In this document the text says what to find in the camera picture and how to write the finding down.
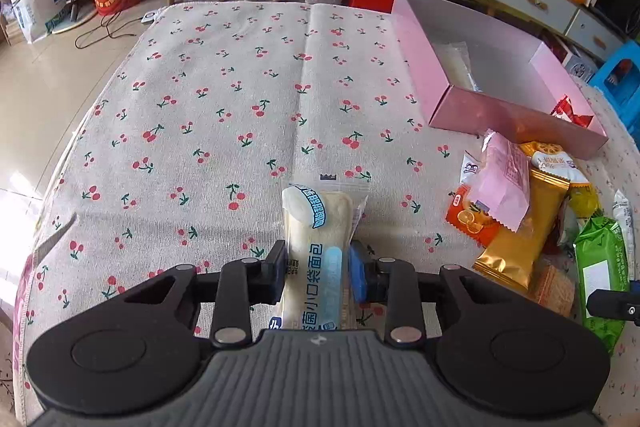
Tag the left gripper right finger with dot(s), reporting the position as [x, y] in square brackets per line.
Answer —
[392, 283]

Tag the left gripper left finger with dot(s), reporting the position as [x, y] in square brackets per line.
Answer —
[242, 284]

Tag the green chips packet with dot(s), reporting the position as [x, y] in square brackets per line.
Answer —
[601, 264]

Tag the clear wafer biscuit packet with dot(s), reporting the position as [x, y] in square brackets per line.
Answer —
[552, 289]

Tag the white long snack packet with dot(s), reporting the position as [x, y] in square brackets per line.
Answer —
[622, 213]

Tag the white pocket bread packet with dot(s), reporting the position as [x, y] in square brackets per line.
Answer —
[320, 218]

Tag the gold snack packet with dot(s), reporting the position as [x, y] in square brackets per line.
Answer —
[511, 257]

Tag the orange fruit snack packet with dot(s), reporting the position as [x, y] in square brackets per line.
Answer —
[469, 219]

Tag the pink snack packet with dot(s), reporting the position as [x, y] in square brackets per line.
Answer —
[501, 187]

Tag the red snack packet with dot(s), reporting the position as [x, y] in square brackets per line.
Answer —
[564, 110]

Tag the yellow snack packet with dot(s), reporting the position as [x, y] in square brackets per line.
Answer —
[583, 199]

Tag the lotus root biscuit packet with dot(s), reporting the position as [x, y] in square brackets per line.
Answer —
[552, 159]

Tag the cherry print table cloth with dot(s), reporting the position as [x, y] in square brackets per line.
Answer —
[178, 169]

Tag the blue plastic stool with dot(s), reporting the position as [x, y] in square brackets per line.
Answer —
[619, 81]

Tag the pink cardboard box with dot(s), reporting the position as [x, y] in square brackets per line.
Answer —
[472, 73]

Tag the black microwave oven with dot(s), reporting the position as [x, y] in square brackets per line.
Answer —
[622, 15]

